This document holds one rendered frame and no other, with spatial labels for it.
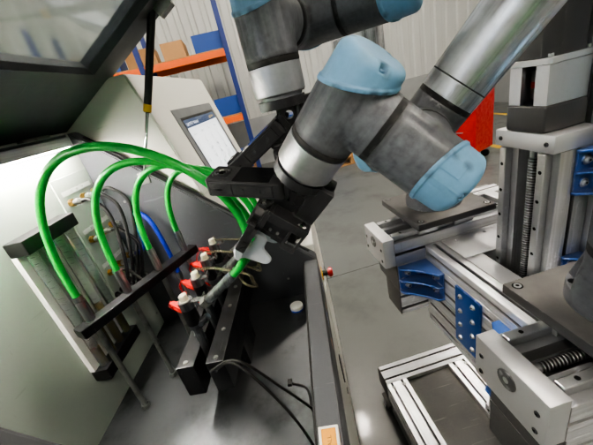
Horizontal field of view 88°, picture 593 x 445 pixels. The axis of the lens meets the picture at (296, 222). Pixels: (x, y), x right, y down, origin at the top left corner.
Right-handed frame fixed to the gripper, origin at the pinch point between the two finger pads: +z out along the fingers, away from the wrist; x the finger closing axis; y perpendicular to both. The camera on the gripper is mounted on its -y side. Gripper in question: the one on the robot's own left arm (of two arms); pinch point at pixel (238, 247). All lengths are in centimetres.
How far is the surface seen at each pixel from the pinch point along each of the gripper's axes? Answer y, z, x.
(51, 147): -46, 17, 15
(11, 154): -45.7, 13.2, 5.2
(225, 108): -129, 243, 457
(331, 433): 24.9, 5.2, -18.5
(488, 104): 188, 15, 396
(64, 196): -40.6, 26.2, 10.7
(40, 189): -32.3, 6.5, -3.2
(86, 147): -26.9, -4.2, 0.0
